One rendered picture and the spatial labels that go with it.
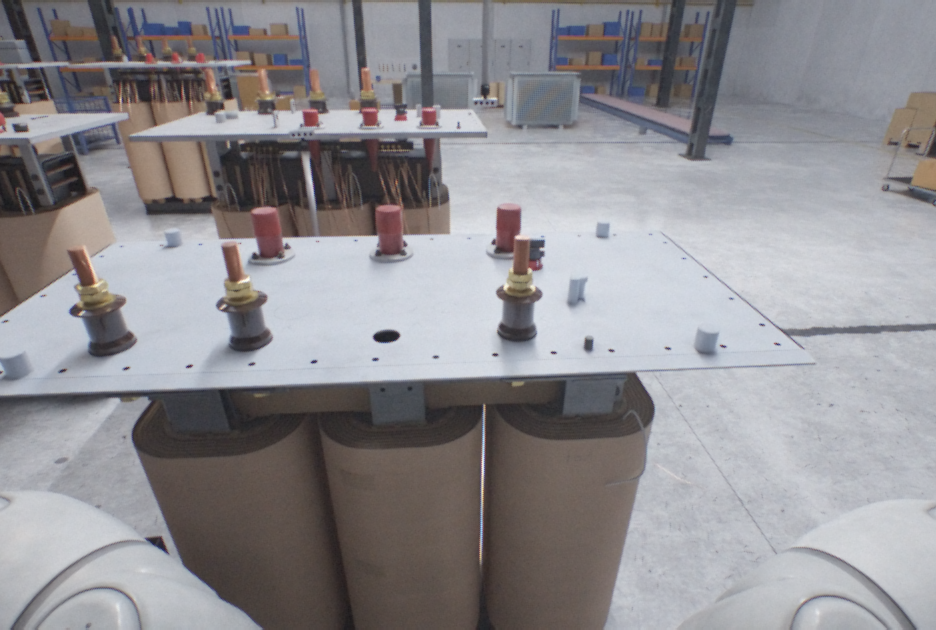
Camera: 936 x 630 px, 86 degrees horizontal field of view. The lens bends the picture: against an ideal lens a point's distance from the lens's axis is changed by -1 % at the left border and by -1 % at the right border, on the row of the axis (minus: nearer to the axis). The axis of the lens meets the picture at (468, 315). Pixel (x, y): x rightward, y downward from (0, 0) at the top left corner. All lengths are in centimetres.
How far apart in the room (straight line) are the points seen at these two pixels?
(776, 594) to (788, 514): 244
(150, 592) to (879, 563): 53
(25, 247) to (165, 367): 231
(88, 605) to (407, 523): 102
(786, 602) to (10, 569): 55
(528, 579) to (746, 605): 122
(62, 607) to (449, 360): 69
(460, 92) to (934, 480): 1126
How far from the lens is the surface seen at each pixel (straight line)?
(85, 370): 117
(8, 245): 340
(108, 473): 319
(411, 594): 163
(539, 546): 152
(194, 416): 129
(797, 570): 49
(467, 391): 128
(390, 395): 116
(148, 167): 719
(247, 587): 165
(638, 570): 242
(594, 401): 124
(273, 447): 129
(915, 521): 58
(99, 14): 1049
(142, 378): 109
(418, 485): 129
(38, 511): 58
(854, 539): 54
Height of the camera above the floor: 189
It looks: 28 degrees down
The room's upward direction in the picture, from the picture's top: straight up
